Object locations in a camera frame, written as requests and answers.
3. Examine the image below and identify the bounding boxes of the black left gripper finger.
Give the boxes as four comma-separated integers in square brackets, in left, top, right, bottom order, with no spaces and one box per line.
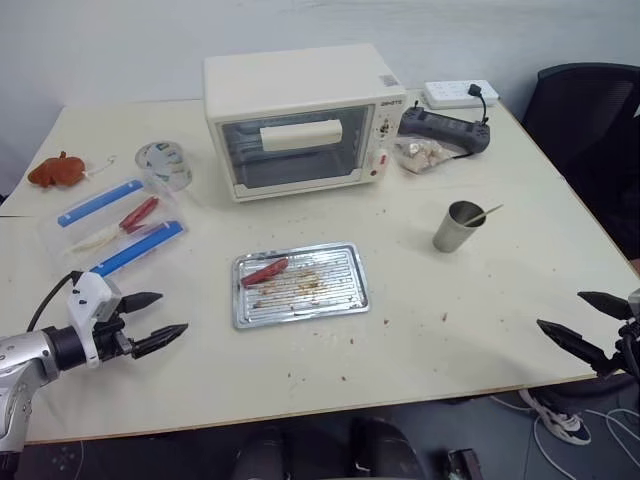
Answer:
[121,291,165,315]
[130,322,190,360]

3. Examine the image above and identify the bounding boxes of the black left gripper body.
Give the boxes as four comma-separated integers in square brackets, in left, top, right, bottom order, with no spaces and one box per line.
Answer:
[91,298,137,362]

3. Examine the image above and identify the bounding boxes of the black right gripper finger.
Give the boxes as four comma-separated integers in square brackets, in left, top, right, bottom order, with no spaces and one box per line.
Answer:
[535,319,622,380]
[576,290,633,322]

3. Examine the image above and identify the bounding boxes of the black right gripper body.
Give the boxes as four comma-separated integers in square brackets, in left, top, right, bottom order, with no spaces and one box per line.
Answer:
[615,319,640,377]

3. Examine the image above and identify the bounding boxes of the thin white stirring rod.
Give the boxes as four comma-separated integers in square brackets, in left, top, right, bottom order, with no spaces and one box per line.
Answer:
[461,202,505,227]

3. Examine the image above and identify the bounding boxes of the white and black sneaker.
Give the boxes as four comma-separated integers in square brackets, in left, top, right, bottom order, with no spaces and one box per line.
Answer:
[518,388,594,446]

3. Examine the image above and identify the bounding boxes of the white stick in bag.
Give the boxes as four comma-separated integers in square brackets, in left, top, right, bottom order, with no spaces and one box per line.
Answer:
[63,222,127,255]

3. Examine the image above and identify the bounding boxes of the red sausage in bag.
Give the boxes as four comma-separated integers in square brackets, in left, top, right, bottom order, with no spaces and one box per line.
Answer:
[118,195,162,235]

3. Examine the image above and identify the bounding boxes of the clear zip bag blue strips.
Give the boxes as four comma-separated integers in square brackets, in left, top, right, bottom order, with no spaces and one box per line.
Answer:
[38,174,191,279]

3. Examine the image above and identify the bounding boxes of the steel cup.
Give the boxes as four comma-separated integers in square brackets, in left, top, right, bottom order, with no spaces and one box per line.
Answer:
[432,200,488,253]

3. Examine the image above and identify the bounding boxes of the dark boxy floor object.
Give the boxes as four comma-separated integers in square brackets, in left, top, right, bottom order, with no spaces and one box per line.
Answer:
[446,448,482,480]

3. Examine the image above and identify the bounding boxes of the ribbed metal baking tray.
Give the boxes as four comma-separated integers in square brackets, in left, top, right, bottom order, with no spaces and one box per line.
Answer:
[231,241,372,331]

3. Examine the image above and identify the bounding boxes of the black mesh office chair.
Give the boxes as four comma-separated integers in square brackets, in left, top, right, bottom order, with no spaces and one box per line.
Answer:
[521,62,640,264]

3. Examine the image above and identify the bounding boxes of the dark rounded shape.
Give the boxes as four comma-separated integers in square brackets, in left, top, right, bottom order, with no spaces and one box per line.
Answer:
[348,416,422,480]

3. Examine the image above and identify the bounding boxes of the clear bag of food pieces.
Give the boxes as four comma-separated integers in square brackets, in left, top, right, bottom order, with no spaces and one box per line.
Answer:
[394,136,475,176]

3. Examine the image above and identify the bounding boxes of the grey handheld controller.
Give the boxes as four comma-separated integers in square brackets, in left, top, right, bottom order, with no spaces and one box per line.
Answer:
[397,105,493,158]

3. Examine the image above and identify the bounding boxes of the white power strip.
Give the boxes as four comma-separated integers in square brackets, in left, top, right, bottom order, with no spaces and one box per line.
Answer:
[423,78,501,110]

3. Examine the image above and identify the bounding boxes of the cream toaster oven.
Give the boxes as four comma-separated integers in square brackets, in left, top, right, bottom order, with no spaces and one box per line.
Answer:
[202,42,407,204]

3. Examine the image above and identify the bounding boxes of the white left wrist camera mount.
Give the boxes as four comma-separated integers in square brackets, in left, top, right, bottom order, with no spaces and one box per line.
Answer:
[64,271,124,370]

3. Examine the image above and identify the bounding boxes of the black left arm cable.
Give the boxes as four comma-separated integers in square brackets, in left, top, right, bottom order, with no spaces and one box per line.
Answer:
[26,270,84,332]

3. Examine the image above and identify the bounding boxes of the white floor cable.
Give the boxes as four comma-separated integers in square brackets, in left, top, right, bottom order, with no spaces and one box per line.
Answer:
[531,405,640,480]

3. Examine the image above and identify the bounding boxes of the black plug with cable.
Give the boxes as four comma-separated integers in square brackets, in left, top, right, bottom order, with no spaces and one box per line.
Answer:
[466,84,491,127]

